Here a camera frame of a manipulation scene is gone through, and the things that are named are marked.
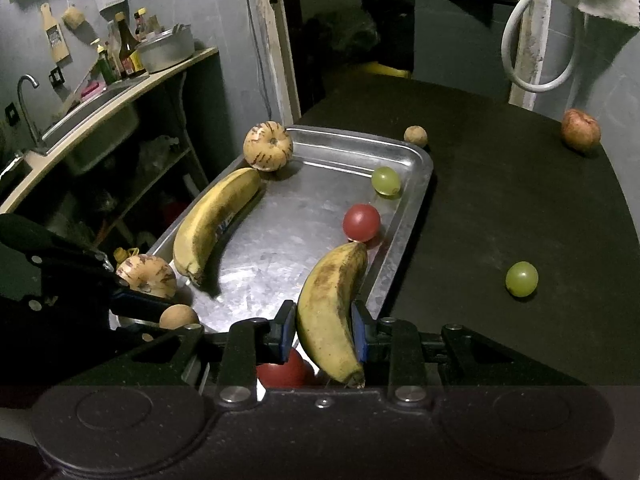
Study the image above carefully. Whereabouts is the striped pepino melon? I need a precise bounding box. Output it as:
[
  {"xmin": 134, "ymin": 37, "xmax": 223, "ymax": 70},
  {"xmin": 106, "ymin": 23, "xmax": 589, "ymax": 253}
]
[
  {"xmin": 243, "ymin": 120, "xmax": 294, "ymax": 173},
  {"xmin": 116, "ymin": 254, "xmax": 178, "ymax": 300}
]

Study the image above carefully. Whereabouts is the dark brown glass bottle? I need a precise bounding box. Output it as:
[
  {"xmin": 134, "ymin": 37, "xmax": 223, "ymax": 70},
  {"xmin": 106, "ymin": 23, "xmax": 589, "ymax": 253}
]
[{"xmin": 114, "ymin": 12, "xmax": 147, "ymax": 79}]

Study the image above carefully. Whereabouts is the black wall cable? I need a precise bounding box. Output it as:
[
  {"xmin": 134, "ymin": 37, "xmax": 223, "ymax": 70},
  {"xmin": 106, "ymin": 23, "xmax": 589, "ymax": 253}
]
[{"xmin": 239, "ymin": 0, "xmax": 273, "ymax": 126}]

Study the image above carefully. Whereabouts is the yellow container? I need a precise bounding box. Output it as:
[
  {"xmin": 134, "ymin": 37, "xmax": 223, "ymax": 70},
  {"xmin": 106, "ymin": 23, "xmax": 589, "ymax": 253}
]
[{"xmin": 360, "ymin": 61, "xmax": 414, "ymax": 80}]

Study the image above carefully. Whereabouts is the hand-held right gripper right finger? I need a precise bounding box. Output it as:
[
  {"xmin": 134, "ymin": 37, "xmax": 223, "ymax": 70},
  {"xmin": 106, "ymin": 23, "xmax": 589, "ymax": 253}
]
[{"xmin": 350, "ymin": 299, "xmax": 586, "ymax": 406}]

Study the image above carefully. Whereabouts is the white hose loop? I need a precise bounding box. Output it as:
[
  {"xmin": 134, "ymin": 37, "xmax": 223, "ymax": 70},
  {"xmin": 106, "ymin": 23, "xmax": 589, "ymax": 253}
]
[{"xmin": 501, "ymin": 0, "xmax": 583, "ymax": 93}]

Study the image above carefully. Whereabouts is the metal faucet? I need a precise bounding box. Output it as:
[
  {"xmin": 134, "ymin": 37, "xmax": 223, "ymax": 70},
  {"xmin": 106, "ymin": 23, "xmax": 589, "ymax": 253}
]
[{"xmin": 16, "ymin": 74, "xmax": 45, "ymax": 147}]

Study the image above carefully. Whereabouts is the green bottle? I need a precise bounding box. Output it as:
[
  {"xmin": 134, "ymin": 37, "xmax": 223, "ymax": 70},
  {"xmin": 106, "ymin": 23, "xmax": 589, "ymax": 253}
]
[{"xmin": 95, "ymin": 42, "xmax": 119, "ymax": 86}]

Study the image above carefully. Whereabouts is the kitchen counter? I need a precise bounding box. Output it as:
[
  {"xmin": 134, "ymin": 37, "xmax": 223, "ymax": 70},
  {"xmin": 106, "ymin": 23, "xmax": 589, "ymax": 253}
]
[{"xmin": 0, "ymin": 47, "xmax": 221, "ymax": 217}]

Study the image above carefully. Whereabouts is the white door frame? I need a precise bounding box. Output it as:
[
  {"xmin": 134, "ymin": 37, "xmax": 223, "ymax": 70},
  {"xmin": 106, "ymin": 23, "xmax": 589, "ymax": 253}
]
[{"xmin": 247, "ymin": 0, "xmax": 302, "ymax": 127}]

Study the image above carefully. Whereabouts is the reddish brown apple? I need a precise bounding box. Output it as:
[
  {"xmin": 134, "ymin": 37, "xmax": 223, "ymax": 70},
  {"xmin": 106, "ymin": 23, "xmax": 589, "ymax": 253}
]
[{"xmin": 560, "ymin": 108, "xmax": 602, "ymax": 154}]

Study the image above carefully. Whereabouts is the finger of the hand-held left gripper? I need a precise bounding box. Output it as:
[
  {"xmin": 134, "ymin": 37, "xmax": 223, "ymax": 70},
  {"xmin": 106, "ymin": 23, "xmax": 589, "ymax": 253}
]
[
  {"xmin": 107, "ymin": 280, "xmax": 173, "ymax": 322},
  {"xmin": 112, "ymin": 322, "xmax": 168, "ymax": 347}
]

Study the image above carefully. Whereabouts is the white wooden post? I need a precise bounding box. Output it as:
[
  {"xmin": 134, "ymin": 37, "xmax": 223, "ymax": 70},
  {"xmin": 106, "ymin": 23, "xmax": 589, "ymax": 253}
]
[{"xmin": 509, "ymin": 0, "xmax": 553, "ymax": 111}]

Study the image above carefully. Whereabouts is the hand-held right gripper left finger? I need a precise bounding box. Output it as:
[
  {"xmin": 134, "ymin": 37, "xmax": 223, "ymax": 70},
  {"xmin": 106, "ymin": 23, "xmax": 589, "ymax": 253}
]
[{"xmin": 52, "ymin": 299, "xmax": 301, "ymax": 406}]

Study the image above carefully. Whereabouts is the red tomato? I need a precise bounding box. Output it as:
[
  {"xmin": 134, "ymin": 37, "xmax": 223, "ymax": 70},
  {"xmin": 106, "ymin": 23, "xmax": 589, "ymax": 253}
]
[
  {"xmin": 256, "ymin": 347, "xmax": 328, "ymax": 389},
  {"xmin": 342, "ymin": 204, "xmax": 382, "ymax": 242}
]

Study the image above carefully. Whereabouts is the spotted yellow banana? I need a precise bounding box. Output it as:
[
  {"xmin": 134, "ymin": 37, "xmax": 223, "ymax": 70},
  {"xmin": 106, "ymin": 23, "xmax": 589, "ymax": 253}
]
[
  {"xmin": 172, "ymin": 167, "xmax": 262, "ymax": 287},
  {"xmin": 296, "ymin": 242, "xmax": 369, "ymax": 389}
]

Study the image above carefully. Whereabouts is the metal tray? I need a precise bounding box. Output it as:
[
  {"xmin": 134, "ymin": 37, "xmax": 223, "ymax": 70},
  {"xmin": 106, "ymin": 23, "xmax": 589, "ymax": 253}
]
[{"xmin": 109, "ymin": 125, "xmax": 435, "ymax": 341}]

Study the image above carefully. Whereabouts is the stainless steel sink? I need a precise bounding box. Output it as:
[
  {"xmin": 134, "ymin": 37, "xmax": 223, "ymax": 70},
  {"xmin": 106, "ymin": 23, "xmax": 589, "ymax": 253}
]
[{"xmin": 42, "ymin": 80, "xmax": 142, "ymax": 177}]

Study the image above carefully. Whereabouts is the tan hanging sponge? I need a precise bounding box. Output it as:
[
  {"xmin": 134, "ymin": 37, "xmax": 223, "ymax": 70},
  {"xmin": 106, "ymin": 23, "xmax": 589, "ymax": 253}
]
[{"xmin": 61, "ymin": 5, "xmax": 87, "ymax": 30}]

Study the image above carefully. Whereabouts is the green grape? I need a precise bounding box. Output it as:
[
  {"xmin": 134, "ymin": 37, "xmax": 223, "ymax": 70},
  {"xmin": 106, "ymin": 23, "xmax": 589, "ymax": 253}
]
[
  {"xmin": 371, "ymin": 166, "xmax": 402, "ymax": 197},
  {"xmin": 505, "ymin": 261, "xmax": 540, "ymax": 298}
]

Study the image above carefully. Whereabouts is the wooden hanging grater board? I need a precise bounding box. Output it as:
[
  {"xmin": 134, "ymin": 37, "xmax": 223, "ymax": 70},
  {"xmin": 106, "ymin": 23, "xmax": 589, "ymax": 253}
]
[{"xmin": 40, "ymin": 3, "xmax": 71, "ymax": 64}]

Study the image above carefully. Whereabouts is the metal cooking pot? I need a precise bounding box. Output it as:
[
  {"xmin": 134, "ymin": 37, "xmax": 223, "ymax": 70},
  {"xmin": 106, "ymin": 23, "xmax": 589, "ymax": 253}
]
[{"xmin": 136, "ymin": 25, "xmax": 196, "ymax": 74}]

